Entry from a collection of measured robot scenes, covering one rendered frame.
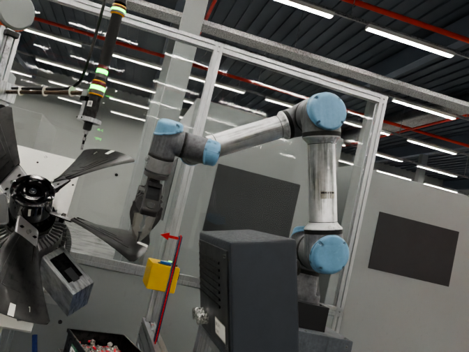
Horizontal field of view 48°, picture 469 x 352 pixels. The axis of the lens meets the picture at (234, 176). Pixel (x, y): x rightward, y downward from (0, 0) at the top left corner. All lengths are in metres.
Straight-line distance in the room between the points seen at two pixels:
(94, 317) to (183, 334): 0.39
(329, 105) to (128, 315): 1.30
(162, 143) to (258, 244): 0.72
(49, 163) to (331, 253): 1.06
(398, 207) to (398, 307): 0.96
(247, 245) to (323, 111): 0.82
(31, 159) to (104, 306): 0.72
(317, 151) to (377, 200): 3.71
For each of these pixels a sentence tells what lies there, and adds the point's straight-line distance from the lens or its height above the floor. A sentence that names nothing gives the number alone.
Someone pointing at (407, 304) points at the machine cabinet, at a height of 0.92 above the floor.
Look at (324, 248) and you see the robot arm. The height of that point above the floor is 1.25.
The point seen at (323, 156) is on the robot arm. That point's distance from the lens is 1.59.
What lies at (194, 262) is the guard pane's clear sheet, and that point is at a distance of 2.39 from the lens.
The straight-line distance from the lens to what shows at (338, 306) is 2.62.
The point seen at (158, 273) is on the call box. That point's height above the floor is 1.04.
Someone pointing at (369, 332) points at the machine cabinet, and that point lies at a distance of 5.38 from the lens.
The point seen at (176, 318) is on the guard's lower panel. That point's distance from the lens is 2.41.
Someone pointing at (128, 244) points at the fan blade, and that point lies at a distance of 1.54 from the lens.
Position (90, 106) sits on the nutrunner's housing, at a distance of 1.63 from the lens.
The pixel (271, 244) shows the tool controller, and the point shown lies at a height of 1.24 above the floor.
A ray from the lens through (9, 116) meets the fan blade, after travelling 1.78.
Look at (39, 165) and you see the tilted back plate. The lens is 2.02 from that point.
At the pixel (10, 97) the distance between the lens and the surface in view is 2.16.
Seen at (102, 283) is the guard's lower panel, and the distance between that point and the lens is 2.35.
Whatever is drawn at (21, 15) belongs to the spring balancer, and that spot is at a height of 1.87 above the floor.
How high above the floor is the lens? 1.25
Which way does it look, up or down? 6 degrees up
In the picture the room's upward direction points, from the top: 13 degrees clockwise
